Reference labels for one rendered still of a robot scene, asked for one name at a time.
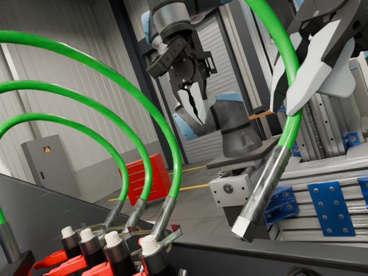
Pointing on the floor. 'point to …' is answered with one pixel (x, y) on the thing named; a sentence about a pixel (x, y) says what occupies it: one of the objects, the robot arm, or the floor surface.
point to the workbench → (259, 116)
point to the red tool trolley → (133, 192)
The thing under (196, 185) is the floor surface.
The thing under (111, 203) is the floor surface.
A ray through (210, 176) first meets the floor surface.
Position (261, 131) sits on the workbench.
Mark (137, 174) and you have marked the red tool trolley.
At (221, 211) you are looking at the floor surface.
